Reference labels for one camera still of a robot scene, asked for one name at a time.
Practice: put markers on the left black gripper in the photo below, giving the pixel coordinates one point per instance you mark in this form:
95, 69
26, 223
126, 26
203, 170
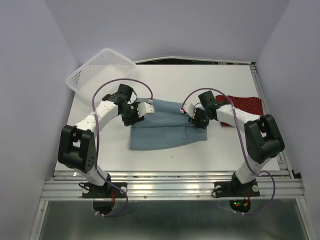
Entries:
135, 119

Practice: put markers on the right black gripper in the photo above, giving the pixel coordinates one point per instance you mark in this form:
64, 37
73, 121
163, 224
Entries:
196, 122

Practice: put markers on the light blue denim skirt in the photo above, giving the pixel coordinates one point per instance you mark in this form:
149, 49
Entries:
166, 128

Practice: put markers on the red polka dot skirt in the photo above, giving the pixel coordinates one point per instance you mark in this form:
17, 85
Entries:
252, 105

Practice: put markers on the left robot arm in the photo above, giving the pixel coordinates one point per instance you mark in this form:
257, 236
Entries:
79, 143

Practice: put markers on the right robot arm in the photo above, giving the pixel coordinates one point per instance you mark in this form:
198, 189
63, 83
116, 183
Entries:
259, 137

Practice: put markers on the white plastic basket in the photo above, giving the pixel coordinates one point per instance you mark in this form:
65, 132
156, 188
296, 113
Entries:
105, 66

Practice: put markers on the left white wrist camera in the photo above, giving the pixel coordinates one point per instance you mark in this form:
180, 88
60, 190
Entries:
145, 108

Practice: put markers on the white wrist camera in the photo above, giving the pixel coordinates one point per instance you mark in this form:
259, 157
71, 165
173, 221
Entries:
145, 108
189, 109

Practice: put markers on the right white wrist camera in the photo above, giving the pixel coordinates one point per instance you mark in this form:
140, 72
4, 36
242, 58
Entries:
189, 109

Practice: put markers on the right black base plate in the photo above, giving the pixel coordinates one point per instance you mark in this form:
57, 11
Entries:
227, 189

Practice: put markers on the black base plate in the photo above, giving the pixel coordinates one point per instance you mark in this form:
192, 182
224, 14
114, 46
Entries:
227, 189
90, 191

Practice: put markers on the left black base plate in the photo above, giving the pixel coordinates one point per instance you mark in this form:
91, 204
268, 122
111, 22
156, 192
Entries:
90, 191

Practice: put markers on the aluminium frame rail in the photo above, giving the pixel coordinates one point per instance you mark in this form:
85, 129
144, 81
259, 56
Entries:
188, 173

